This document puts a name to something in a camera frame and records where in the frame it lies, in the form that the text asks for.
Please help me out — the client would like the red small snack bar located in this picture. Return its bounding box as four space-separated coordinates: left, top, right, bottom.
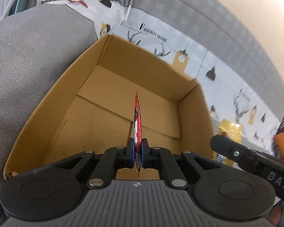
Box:
134 93 142 176

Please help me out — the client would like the yellow snack bar wrapper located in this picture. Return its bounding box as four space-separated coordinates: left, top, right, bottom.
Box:
212 119 243 167

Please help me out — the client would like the printed white sofa cover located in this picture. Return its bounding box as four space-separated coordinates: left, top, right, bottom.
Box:
53 0 284 153

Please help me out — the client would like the brown cardboard box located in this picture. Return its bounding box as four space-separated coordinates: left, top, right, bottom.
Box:
3 35 213 179

